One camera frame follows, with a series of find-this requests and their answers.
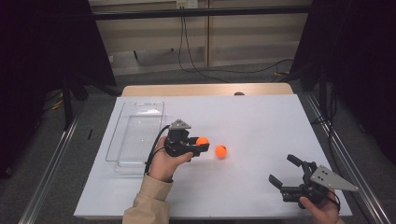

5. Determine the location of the black curtain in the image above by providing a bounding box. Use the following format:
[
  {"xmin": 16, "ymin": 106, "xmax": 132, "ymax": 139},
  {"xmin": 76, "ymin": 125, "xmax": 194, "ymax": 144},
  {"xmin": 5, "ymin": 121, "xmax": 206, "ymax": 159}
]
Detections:
[
  {"xmin": 0, "ymin": 0, "xmax": 118, "ymax": 179},
  {"xmin": 291, "ymin": 0, "xmax": 396, "ymax": 164}
]

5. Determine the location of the aluminium floor rail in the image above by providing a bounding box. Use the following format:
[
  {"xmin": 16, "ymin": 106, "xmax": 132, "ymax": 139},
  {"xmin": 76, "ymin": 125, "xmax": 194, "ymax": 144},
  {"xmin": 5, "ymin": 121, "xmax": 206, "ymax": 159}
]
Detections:
[
  {"xmin": 18, "ymin": 115, "xmax": 80, "ymax": 224},
  {"xmin": 305, "ymin": 92, "xmax": 391, "ymax": 224}
]

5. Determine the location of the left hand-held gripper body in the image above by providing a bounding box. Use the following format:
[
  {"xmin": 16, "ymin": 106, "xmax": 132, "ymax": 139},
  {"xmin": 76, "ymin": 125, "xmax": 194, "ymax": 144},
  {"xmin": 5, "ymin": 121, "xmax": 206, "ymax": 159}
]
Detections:
[{"xmin": 163, "ymin": 119, "xmax": 192, "ymax": 158}]

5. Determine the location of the black metal stand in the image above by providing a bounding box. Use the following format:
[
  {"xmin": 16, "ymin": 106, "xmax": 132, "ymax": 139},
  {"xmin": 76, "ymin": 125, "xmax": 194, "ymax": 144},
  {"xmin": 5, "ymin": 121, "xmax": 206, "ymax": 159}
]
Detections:
[{"xmin": 60, "ymin": 74, "xmax": 92, "ymax": 132}]

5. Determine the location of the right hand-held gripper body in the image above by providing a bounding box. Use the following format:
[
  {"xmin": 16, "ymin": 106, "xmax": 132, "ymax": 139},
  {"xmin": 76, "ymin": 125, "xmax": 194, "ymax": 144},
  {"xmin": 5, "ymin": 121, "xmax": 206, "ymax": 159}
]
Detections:
[{"xmin": 280, "ymin": 165, "xmax": 359, "ymax": 209}]

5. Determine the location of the black power cable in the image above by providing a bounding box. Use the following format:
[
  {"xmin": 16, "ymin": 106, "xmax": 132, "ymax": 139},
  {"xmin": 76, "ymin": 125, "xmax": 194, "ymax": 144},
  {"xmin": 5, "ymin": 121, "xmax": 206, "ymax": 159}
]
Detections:
[
  {"xmin": 182, "ymin": 17, "xmax": 295, "ymax": 75},
  {"xmin": 177, "ymin": 17, "xmax": 232, "ymax": 84}
]

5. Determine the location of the light wooden table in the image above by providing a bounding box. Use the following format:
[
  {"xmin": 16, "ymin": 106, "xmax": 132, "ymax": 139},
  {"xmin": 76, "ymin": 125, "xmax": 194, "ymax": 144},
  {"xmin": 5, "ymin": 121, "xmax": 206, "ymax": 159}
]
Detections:
[{"xmin": 120, "ymin": 82, "xmax": 294, "ymax": 97}]

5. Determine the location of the yellow cable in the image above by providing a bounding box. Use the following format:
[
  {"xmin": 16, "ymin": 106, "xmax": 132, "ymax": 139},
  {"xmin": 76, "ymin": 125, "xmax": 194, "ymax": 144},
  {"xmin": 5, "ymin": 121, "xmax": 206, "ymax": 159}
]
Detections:
[{"xmin": 43, "ymin": 89, "xmax": 64, "ymax": 112}]

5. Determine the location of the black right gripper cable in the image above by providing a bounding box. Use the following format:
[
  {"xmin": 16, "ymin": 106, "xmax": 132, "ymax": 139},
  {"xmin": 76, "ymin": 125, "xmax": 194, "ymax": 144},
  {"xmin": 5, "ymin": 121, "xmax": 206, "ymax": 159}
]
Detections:
[{"xmin": 326, "ymin": 189, "xmax": 342, "ymax": 213}]

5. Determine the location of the person's right hand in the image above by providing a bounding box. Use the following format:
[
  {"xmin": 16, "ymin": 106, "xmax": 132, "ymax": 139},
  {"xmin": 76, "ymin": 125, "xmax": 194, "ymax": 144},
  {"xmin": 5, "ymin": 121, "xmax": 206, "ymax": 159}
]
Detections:
[{"xmin": 300, "ymin": 189, "xmax": 341, "ymax": 224}]

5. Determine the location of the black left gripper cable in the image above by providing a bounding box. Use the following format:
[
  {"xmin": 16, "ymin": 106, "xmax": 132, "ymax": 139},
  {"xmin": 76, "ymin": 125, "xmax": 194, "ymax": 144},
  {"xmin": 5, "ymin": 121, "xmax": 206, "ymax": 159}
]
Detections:
[{"xmin": 144, "ymin": 124, "xmax": 171, "ymax": 175}]

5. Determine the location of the black floor cable bundle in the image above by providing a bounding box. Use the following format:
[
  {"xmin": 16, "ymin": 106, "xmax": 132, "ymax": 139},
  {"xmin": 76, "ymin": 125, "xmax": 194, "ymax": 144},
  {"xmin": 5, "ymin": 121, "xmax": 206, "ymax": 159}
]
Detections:
[{"xmin": 310, "ymin": 83, "xmax": 342, "ymax": 175}]

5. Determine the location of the white table mat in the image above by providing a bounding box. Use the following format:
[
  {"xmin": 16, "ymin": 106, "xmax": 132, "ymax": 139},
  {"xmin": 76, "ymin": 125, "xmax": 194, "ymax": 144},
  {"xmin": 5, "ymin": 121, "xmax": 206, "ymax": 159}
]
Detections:
[{"xmin": 73, "ymin": 94, "xmax": 353, "ymax": 218}]

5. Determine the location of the person's left hand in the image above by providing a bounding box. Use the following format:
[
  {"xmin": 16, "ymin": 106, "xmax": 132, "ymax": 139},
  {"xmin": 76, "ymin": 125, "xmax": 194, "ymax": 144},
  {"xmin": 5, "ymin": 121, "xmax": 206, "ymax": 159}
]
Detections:
[{"xmin": 148, "ymin": 136, "xmax": 194, "ymax": 183}]

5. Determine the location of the white wall socket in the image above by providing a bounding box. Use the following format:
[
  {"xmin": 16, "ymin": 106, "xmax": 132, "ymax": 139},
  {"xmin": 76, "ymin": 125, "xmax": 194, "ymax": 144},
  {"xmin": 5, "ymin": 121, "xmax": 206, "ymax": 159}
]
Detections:
[{"xmin": 176, "ymin": 0, "xmax": 199, "ymax": 9}]

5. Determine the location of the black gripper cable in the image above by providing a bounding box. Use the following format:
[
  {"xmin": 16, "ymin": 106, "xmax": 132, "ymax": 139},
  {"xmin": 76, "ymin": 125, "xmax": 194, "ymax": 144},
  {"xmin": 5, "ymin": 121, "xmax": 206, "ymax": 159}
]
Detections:
[
  {"xmin": 144, "ymin": 124, "xmax": 171, "ymax": 175},
  {"xmin": 326, "ymin": 189, "xmax": 342, "ymax": 213}
]

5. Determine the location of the black metal crossbar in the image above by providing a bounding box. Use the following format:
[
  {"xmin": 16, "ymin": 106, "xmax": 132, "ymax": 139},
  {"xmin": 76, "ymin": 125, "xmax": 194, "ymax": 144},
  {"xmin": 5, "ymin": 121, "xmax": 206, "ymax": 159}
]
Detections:
[{"xmin": 92, "ymin": 5, "xmax": 312, "ymax": 21}]

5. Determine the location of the clear plastic storage box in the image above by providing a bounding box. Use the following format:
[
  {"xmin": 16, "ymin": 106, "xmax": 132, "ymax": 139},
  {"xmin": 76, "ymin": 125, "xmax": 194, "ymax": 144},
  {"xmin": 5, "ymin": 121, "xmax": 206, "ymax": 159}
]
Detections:
[{"xmin": 105, "ymin": 101, "xmax": 165, "ymax": 175}]

